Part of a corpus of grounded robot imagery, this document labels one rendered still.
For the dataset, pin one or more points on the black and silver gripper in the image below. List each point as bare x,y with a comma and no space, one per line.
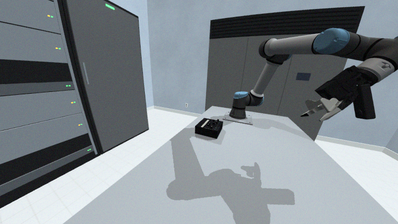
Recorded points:
339,92

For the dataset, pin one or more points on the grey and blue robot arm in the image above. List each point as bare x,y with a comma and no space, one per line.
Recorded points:
379,55

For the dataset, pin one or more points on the black lighting desk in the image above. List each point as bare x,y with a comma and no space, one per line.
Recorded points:
208,127

